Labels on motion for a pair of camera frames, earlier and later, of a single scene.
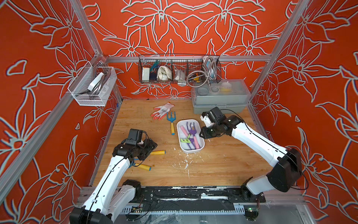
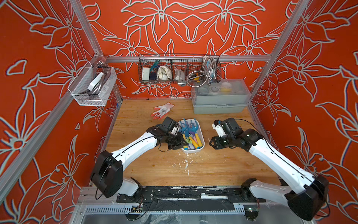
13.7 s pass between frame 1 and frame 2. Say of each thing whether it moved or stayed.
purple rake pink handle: moved
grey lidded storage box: stayed
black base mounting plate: stayed
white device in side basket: stayed
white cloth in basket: stayed
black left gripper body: moved
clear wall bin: stayed
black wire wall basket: stayed
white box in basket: stayed
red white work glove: stayed
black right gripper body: moved
